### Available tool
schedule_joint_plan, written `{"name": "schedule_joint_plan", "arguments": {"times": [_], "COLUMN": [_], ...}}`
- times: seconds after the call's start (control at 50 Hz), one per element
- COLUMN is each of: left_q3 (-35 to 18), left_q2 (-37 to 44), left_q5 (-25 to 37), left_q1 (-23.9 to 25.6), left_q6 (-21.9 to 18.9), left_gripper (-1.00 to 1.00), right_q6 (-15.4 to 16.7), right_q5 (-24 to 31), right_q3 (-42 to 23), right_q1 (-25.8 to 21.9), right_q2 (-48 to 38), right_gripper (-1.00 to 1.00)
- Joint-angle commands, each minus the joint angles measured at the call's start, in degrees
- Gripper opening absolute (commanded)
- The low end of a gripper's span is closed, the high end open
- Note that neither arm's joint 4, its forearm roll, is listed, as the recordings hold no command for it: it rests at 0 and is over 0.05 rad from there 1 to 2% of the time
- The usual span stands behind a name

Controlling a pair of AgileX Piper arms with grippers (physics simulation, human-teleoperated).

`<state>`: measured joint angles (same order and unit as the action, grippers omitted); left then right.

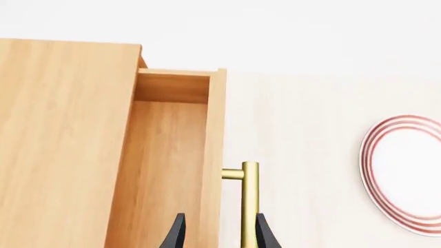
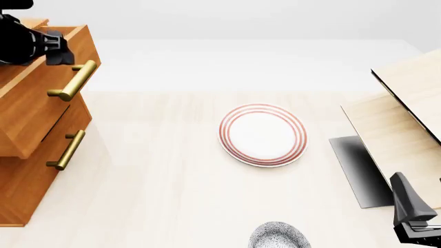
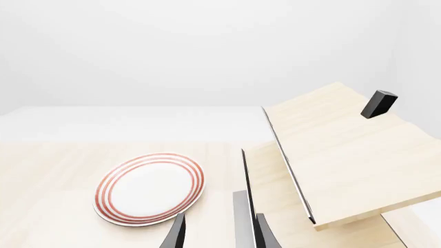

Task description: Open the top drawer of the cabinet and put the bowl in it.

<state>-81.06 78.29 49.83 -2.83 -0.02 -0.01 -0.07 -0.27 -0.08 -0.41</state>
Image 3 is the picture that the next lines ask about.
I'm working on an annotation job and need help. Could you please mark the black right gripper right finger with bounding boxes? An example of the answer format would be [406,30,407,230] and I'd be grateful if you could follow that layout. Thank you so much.
[256,213,283,248]

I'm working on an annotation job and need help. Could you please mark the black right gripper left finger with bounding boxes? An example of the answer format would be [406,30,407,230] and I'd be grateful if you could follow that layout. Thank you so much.
[158,212,187,248]

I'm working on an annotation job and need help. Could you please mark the pale wooden cabinet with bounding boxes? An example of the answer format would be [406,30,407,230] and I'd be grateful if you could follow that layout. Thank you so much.
[232,81,441,248]

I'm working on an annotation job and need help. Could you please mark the pale wooden drawer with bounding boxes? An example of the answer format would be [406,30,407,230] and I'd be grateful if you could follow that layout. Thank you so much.
[240,141,318,248]
[260,81,441,232]

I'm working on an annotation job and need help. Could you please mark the white plate with red rings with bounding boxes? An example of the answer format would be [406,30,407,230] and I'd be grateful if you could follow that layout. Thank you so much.
[92,151,205,227]

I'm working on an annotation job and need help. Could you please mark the dark drawer handle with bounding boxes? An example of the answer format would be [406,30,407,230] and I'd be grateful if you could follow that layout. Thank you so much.
[360,89,399,120]

